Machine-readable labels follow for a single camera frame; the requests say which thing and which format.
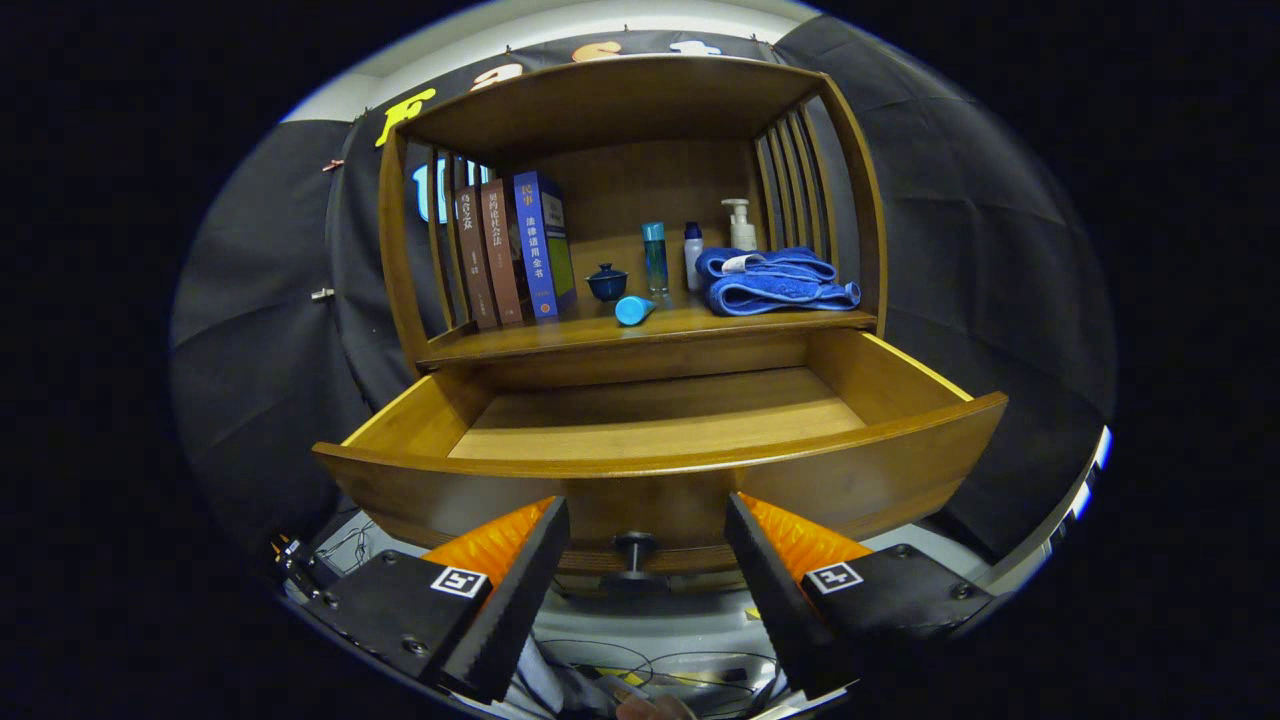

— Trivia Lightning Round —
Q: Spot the black backdrop cloth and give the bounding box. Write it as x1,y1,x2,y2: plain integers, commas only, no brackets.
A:
170,15,1116,561

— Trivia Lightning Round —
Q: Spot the blue towel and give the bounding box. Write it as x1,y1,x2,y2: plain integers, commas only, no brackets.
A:
695,246,861,317

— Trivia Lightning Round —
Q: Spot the dark brown book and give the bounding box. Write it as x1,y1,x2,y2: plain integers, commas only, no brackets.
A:
455,186,498,329

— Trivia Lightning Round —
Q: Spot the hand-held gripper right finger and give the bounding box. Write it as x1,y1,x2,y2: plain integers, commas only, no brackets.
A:
725,492,1001,701

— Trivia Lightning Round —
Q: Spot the blue book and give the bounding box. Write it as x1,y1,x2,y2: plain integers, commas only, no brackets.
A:
513,170,578,321

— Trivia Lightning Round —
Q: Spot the wooden cabinet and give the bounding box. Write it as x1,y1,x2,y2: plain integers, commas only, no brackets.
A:
378,55,889,391

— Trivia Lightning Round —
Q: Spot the wooden drawer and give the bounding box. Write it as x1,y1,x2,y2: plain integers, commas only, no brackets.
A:
312,328,1009,593

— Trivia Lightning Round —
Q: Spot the teal glass bottle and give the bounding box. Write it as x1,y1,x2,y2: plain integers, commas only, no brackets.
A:
642,222,669,297

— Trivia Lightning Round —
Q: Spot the wooden countertop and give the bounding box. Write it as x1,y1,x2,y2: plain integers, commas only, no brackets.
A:
418,295,877,366

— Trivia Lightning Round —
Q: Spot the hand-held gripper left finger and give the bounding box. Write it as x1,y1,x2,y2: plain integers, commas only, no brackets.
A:
290,497,571,704

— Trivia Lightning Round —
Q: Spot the reddish brown book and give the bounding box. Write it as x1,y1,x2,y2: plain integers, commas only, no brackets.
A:
480,179,526,326

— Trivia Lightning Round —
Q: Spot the white pump bottle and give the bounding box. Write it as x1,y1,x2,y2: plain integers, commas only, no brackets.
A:
722,198,758,251

